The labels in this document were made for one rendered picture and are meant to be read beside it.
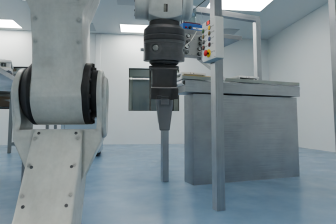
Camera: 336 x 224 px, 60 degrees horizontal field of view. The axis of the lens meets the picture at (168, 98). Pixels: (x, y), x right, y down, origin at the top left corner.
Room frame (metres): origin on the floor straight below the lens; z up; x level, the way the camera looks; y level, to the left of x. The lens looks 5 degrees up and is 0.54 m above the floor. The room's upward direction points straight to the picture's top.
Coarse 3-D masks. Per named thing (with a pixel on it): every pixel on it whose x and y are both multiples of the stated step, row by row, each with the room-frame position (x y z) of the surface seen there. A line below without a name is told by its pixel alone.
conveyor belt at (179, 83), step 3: (177, 81) 2.63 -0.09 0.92; (180, 81) 2.54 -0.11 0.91; (210, 81) 2.63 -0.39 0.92; (177, 84) 2.61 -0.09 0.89; (180, 84) 2.56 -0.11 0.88; (183, 84) 2.53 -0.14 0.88; (261, 84) 2.83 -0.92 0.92; (264, 84) 2.85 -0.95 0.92; (267, 84) 2.86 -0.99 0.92; (270, 84) 2.87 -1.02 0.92
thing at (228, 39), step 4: (188, 32) 2.50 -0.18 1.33; (192, 32) 2.51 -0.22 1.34; (196, 32) 2.52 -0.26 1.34; (200, 32) 2.54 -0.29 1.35; (224, 36) 2.63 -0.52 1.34; (228, 36) 2.64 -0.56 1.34; (232, 36) 2.66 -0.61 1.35; (236, 36) 2.68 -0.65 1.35; (240, 36) 2.69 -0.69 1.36; (224, 40) 2.75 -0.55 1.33; (228, 40) 2.75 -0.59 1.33; (232, 40) 2.75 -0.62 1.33; (236, 40) 2.75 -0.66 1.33; (224, 44) 2.89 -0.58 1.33; (228, 44) 2.89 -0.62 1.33
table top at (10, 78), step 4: (0, 68) 1.69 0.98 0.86; (0, 72) 1.70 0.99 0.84; (4, 72) 1.78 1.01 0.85; (0, 76) 1.81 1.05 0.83; (4, 76) 1.81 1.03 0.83; (8, 76) 1.87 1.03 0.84; (12, 76) 1.96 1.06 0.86; (0, 80) 1.99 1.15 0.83; (4, 80) 1.99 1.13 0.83; (8, 80) 1.99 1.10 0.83; (12, 80) 1.99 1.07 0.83; (0, 84) 2.20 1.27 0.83; (4, 84) 2.20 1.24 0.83; (8, 84) 2.20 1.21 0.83; (0, 88) 2.45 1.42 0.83; (4, 88) 2.45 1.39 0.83; (8, 88) 2.45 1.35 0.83
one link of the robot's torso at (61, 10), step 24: (48, 0) 0.58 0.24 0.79; (72, 0) 0.58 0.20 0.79; (96, 0) 0.65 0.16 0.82; (48, 24) 0.59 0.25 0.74; (72, 24) 0.59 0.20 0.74; (48, 48) 0.59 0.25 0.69; (72, 48) 0.60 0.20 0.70; (24, 72) 0.61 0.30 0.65; (48, 72) 0.60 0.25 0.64; (72, 72) 0.60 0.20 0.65; (96, 72) 0.64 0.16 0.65; (24, 96) 0.59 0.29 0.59; (48, 96) 0.60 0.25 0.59; (72, 96) 0.60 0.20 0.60; (48, 120) 0.63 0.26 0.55; (72, 120) 0.64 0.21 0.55
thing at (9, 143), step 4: (16, 72) 5.34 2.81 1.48; (8, 100) 5.35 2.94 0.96; (8, 120) 5.33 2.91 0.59; (8, 124) 5.33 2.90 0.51; (8, 128) 5.33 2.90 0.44; (48, 128) 5.44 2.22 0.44; (56, 128) 6.01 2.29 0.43; (8, 132) 5.33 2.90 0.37; (8, 136) 5.33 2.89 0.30; (8, 140) 5.33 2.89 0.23; (8, 144) 5.33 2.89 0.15; (12, 144) 5.34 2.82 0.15; (8, 148) 5.33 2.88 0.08; (8, 152) 5.33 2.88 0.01
